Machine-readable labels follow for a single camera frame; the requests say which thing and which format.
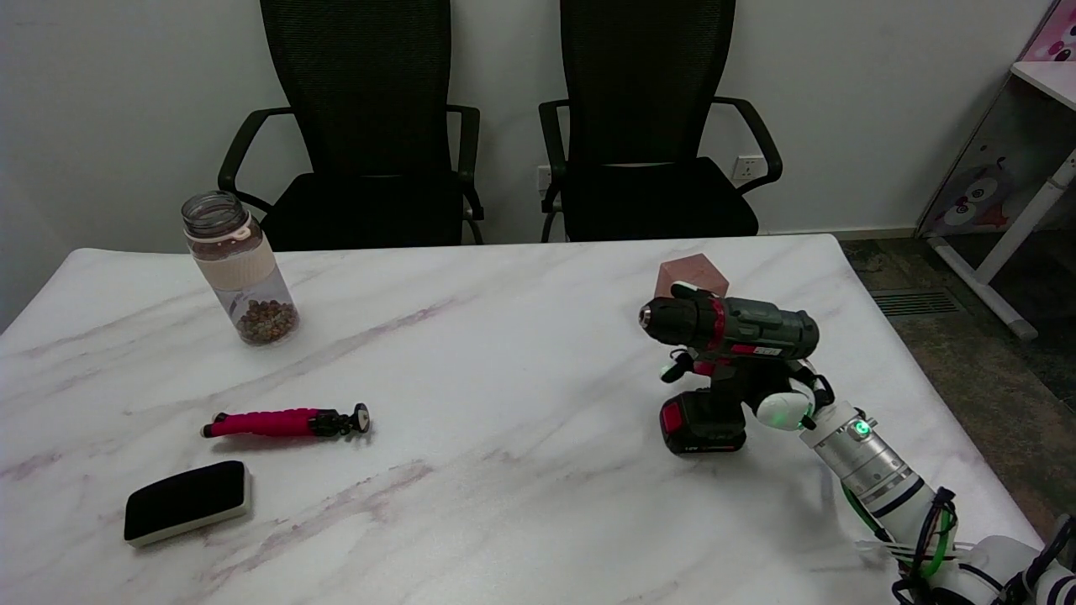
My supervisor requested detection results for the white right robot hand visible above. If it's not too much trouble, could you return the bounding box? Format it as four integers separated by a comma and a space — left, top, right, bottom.
660, 282, 838, 434

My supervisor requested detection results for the pink poster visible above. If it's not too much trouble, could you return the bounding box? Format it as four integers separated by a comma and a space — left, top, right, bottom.
1019, 0, 1076, 64

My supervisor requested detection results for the cordless drill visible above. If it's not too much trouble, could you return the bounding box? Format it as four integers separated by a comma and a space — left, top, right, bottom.
639, 294, 820, 456

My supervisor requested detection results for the black mesh office chair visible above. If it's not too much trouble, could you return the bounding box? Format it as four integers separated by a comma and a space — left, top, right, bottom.
538, 0, 783, 245
218, 0, 486, 251

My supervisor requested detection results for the floor vent grille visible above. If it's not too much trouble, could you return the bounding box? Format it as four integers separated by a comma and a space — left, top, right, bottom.
869, 290, 961, 318

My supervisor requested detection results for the white desk with cartoon panel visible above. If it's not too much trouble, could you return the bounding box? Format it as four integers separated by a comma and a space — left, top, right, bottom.
915, 60, 1076, 341

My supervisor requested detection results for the clear jar with beans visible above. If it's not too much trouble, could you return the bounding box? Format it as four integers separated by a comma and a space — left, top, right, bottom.
182, 191, 301, 347

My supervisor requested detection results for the pink cube block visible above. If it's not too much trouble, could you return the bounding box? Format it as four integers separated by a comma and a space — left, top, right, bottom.
657, 254, 730, 300

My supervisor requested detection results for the pink mini tripod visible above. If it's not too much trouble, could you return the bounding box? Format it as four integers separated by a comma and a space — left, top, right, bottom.
201, 403, 372, 440

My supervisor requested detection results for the black whiteboard eraser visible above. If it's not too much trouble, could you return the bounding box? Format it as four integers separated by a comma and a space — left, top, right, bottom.
124, 460, 253, 549

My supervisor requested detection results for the green robot cable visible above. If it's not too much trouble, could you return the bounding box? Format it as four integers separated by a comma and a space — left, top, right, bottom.
841, 483, 956, 581

